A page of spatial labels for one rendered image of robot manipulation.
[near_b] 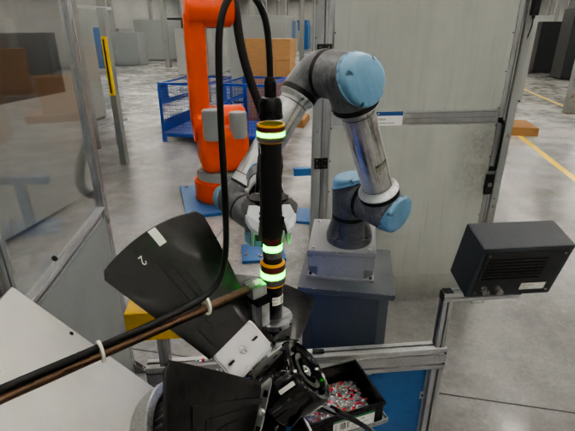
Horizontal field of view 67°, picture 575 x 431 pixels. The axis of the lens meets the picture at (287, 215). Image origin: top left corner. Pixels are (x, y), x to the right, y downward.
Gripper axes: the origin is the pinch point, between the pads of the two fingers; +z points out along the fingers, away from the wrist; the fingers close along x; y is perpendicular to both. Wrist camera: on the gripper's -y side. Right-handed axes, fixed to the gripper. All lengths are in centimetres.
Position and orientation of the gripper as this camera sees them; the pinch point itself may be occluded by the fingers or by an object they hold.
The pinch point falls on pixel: (272, 225)
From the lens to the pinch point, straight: 69.7
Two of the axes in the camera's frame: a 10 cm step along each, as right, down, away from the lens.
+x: -10.0, 0.3, -0.9
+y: -0.1, 9.2, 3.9
